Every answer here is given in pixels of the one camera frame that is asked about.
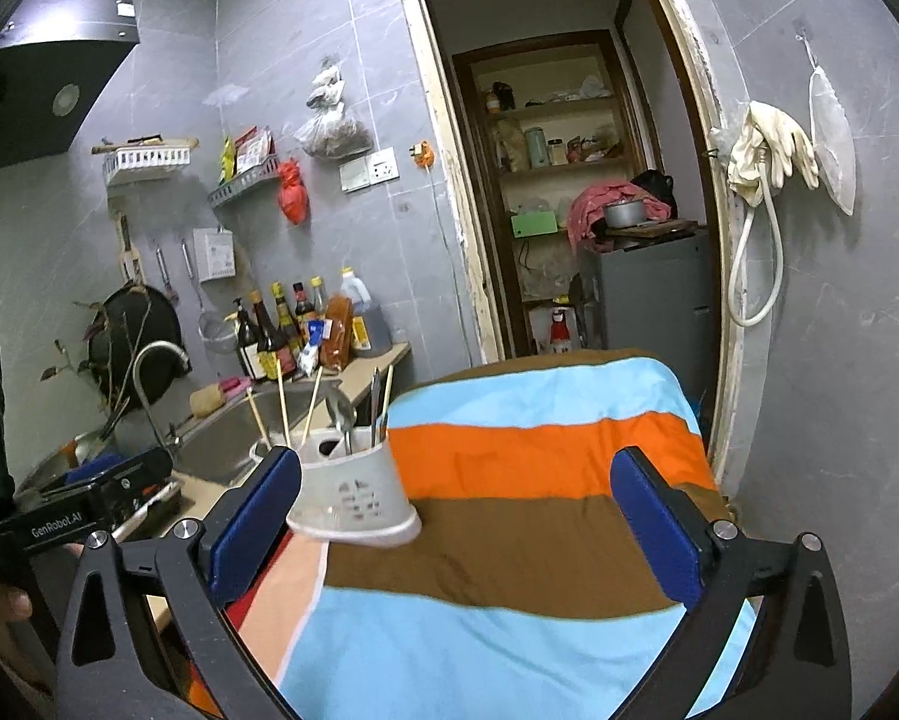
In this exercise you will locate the white wall box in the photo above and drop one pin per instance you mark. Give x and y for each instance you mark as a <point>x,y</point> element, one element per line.
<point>215,255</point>

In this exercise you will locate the black bag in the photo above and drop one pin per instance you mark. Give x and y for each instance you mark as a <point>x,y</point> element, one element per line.
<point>656,191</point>

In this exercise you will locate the clear hanging plastic bag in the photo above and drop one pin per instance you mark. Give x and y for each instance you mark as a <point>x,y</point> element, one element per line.
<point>333,135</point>

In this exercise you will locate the green box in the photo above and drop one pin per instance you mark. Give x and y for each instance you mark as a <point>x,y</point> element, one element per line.
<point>533,225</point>

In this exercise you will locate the red seasoning packet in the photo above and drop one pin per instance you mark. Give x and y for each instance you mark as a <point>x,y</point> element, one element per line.
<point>253,150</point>

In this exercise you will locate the grey cabinet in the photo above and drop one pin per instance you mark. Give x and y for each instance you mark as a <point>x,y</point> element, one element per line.
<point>652,315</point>

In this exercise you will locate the white mesh bag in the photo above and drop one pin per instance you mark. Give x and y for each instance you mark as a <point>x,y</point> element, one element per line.
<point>832,157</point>

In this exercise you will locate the red-label sauce bottle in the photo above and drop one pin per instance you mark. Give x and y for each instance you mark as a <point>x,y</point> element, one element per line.
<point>303,307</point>

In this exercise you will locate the large oil jug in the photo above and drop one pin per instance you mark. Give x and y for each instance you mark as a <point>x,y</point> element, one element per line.
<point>367,322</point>

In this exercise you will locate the yellow sponge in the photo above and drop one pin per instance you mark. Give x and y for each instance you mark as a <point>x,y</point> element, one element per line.
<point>207,399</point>

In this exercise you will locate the black wok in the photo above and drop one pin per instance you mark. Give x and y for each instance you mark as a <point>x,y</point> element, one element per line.
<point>131,345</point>

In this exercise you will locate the beige kitchen counter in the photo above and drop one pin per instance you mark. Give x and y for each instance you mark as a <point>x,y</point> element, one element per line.
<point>202,495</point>

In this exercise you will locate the orange packet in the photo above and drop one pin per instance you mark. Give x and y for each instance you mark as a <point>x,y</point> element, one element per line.
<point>337,337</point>

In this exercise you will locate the green jar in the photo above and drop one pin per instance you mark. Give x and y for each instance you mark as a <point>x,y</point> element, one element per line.
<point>536,150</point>

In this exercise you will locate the dark pump bottle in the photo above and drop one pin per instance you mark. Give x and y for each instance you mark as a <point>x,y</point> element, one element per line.
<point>247,352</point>

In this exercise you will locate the metal table knife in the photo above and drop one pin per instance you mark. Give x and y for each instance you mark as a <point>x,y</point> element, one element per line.
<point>379,412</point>

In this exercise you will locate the metal faucet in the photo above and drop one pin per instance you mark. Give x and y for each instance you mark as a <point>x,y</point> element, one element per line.
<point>146,382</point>

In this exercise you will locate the wooden shelving unit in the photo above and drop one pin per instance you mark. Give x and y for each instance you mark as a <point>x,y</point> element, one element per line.
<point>554,112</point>

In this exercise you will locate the blue white packet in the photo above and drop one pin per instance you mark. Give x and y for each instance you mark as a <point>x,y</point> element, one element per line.
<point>312,349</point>

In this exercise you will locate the yellow-cap clear bottle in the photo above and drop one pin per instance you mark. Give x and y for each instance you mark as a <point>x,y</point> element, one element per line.
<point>320,300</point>

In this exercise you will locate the metal fork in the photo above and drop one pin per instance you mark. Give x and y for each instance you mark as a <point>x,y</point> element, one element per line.
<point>373,405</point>

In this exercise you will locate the steel pan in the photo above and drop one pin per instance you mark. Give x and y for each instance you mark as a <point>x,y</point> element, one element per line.
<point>59,457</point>

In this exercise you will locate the striped blanket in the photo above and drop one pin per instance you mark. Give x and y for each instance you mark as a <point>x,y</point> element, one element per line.
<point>494,637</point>

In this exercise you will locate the steel sink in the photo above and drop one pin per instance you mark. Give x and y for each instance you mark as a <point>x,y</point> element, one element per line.
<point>232,435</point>

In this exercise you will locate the white wall socket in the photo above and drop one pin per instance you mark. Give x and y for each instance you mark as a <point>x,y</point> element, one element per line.
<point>371,171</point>

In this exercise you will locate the person's left hand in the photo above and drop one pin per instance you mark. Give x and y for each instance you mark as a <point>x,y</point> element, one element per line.
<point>3,604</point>

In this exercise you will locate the red bottle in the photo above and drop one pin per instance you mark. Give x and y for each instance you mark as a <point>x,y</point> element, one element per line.
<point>560,334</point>

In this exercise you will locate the pink cloth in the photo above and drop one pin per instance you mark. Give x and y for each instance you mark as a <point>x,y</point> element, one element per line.
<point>584,210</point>

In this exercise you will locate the hanging metal utensil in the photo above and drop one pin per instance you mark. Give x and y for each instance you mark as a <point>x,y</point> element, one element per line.
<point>166,277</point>

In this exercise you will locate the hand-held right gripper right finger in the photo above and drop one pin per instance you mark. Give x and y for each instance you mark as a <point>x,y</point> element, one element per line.
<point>656,521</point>

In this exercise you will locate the yellow seasoning packet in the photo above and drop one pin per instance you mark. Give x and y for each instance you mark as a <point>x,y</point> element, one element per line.
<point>228,161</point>

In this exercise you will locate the white plastic utensil holder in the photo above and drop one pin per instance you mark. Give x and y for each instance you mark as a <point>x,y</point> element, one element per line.
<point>359,487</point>

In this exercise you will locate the metal pot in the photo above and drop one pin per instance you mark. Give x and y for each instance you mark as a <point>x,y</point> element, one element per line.
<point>622,215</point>

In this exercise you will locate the red plastic bag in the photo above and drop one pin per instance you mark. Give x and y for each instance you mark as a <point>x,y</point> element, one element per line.
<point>293,195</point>

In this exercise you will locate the yellow-label sauce bottle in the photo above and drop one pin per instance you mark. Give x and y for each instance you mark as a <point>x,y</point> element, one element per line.
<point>284,322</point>

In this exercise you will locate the wooden door frame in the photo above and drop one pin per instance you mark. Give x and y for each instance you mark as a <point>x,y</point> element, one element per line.
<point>455,240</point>

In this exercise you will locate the black range hood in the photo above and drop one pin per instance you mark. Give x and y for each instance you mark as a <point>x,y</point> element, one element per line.
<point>29,105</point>

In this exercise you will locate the white wall basket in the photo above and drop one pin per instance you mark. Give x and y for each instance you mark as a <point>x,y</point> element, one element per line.
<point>146,163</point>

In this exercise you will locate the tall dark sauce bottle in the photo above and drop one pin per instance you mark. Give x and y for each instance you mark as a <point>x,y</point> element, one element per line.
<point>269,349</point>

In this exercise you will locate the large metal spoon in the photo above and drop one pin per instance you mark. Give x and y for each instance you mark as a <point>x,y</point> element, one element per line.
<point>341,411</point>

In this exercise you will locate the grey metal wall shelf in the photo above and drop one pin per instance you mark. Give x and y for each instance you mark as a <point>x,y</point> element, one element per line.
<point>243,184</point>

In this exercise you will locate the wooden cutting board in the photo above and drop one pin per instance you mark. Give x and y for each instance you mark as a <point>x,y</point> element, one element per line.
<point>667,227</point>

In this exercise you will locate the orange plug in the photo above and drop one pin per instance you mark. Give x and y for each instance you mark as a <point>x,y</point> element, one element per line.
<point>423,155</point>

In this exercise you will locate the pink scrub pad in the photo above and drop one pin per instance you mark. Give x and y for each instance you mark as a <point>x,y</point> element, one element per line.
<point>233,385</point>

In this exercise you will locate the wooden hanging rack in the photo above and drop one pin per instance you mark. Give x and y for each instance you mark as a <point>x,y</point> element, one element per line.
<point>127,247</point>

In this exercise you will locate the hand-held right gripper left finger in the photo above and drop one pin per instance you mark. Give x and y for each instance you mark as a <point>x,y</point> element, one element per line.
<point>258,517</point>

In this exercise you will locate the dried branch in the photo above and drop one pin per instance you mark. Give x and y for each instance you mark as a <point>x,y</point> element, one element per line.
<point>63,360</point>

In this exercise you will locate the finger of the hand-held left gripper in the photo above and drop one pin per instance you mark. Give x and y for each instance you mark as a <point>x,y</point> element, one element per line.
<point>138,469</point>
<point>93,463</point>

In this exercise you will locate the cream rubber gloves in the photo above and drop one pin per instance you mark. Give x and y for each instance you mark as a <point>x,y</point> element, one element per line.
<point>776,142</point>

